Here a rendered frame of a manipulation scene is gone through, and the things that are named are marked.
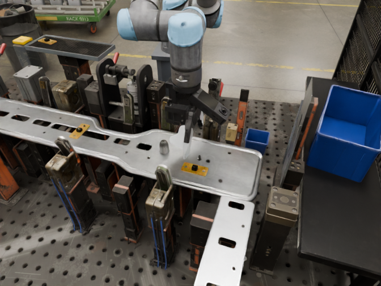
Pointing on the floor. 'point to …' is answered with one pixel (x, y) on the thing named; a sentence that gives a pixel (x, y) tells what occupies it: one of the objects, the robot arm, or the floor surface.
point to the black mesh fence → (373, 60)
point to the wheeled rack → (63, 11)
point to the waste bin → (18, 30)
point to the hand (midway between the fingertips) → (195, 143)
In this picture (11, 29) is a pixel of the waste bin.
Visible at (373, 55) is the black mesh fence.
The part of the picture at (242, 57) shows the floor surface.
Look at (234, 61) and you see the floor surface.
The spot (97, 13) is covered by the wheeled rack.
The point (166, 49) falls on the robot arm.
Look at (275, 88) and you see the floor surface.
